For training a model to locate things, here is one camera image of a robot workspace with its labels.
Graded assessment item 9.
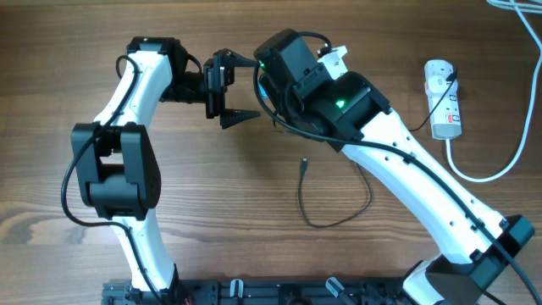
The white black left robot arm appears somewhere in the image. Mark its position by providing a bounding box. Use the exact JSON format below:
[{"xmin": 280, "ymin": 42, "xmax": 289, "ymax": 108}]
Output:
[{"xmin": 61, "ymin": 36, "xmax": 259, "ymax": 304}]

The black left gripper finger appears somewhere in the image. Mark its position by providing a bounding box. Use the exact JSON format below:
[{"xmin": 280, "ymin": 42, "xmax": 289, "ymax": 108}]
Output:
[
  {"xmin": 223, "ymin": 49, "xmax": 258, "ymax": 68},
  {"xmin": 220, "ymin": 108, "xmax": 261, "ymax": 129}
]

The white charger adapter plug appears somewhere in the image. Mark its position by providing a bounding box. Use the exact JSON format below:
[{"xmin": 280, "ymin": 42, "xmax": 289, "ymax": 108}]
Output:
[{"xmin": 425, "ymin": 72, "xmax": 458, "ymax": 97}]

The smartphone with light screen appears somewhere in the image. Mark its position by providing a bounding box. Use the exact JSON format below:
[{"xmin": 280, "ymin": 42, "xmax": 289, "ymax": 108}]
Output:
[{"xmin": 258, "ymin": 83, "xmax": 268, "ymax": 99}]

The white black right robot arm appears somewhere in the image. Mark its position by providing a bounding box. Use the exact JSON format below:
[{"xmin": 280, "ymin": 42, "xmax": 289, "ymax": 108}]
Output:
[{"xmin": 253, "ymin": 29, "xmax": 534, "ymax": 304}]

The white power cable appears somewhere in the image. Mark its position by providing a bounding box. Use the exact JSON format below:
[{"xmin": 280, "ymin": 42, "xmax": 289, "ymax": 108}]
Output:
[{"xmin": 444, "ymin": 0, "xmax": 542, "ymax": 184}]

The black charging cable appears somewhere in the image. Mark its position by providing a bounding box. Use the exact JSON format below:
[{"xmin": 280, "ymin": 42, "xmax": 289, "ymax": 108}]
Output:
[{"xmin": 297, "ymin": 67, "xmax": 459, "ymax": 230}]

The white power strip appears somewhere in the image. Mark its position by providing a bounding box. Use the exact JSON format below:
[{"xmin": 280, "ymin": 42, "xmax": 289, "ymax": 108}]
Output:
[{"xmin": 424, "ymin": 59, "xmax": 462, "ymax": 140}]

